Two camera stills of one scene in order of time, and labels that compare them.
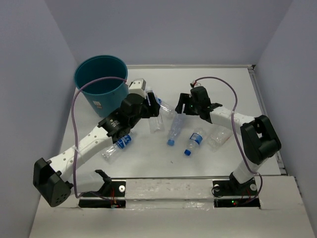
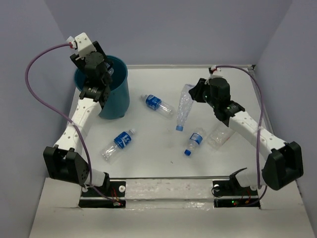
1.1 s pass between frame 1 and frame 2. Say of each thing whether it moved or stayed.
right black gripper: moved
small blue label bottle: stayed
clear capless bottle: moved
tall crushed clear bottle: moved
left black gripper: moved
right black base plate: stayed
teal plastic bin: stayed
